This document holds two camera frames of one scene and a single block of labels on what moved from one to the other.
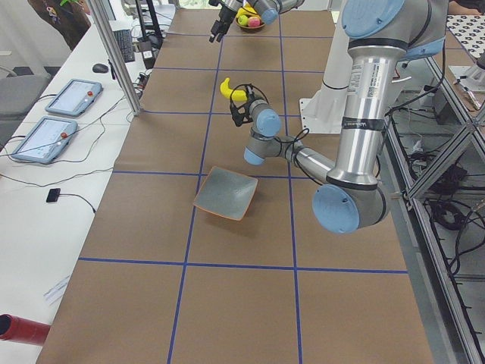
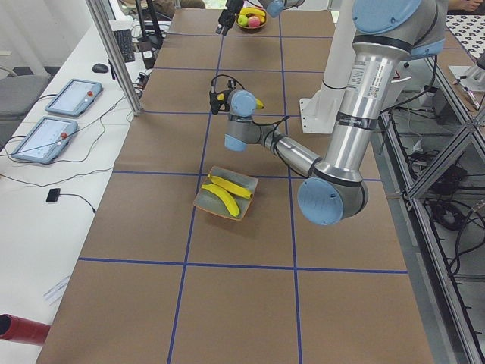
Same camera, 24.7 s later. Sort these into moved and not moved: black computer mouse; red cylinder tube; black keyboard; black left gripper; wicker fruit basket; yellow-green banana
Moved: black left gripper; yellow-green banana
Not moved: black keyboard; wicker fruit basket; black computer mouse; red cylinder tube
